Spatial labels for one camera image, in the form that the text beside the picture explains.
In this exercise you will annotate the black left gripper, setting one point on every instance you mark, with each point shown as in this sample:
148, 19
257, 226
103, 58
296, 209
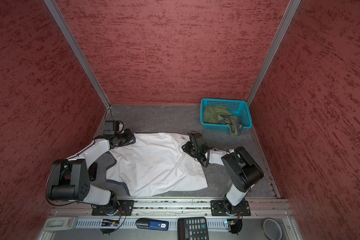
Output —
130, 136

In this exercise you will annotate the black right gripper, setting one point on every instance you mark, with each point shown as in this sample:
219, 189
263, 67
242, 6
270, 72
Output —
188, 144

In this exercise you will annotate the white tank top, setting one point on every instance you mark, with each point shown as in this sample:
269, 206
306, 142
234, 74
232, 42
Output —
156, 164

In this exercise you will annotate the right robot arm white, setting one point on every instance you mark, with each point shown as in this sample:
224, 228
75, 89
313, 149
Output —
242, 169

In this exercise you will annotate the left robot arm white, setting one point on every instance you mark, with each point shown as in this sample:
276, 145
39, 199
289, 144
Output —
69, 179

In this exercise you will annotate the green grey tank top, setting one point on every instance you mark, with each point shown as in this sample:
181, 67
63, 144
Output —
220, 115

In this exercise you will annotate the teal plastic basket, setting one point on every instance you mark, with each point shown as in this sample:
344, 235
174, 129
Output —
236, 108

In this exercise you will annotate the black calculator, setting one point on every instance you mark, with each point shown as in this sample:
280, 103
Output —
192, 228

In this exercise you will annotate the right small circuit board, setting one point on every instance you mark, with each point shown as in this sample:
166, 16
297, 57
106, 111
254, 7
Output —
234, 226

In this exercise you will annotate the small circuit board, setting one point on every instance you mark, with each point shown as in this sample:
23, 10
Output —
234, 226
109, 223

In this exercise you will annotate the left small circuit board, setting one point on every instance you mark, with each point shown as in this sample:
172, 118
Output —
109, 223

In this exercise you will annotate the blue black stapler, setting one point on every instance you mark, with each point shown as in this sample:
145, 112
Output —
151, 224

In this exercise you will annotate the grey tape roll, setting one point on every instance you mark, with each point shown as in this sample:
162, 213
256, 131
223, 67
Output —
271, 229

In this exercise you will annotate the white plastic box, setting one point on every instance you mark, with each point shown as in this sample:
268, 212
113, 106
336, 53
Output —
60, 224

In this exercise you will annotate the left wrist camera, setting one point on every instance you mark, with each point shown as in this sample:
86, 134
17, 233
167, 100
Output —
113, 127

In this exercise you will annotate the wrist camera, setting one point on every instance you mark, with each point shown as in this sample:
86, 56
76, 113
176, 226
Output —
195, 135
113, 127

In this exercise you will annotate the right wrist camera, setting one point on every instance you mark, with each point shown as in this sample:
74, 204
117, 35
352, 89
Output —
195, 135

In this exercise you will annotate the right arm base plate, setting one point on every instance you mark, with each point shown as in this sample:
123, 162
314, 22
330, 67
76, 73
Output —
224, 208

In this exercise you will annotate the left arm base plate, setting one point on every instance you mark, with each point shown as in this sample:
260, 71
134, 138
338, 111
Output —
123, 208

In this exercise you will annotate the white perforated cable strip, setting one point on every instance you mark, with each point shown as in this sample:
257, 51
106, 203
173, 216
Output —
169, 224

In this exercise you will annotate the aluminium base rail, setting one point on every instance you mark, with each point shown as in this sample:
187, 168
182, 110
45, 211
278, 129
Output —
181, 207

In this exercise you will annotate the aluminium corner post left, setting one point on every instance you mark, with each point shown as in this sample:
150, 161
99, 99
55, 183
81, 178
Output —
67, 33

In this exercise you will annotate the aluminium corner post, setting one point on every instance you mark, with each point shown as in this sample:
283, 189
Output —
278, 37
67, 33

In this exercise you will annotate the aluminium corner post right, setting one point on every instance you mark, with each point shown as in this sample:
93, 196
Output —
278, 37

